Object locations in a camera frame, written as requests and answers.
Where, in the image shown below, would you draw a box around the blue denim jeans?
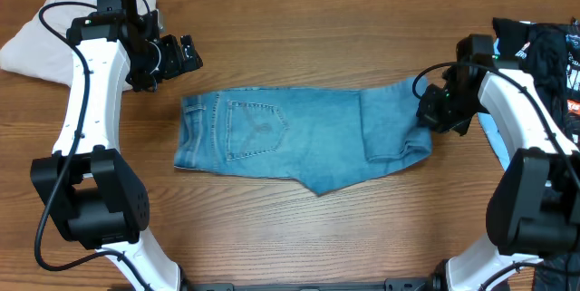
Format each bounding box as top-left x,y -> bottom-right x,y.
174,79 -> 432,195

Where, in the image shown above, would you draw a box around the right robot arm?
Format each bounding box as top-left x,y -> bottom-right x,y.
417,34 -> 579,290

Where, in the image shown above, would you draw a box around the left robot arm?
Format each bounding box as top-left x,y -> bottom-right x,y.
31,0 -> 203,290

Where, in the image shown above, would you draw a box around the light blue garment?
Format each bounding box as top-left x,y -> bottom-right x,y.
478,39 -> 513,172

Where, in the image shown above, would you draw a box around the black printed t-shirt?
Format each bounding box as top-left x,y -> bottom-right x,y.
492,18 -> 579,144

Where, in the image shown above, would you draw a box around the folded beige trousers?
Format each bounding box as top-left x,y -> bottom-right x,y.
0,0 -> 160,88

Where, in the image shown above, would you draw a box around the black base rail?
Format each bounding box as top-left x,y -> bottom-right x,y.
185,277 -> 430,291

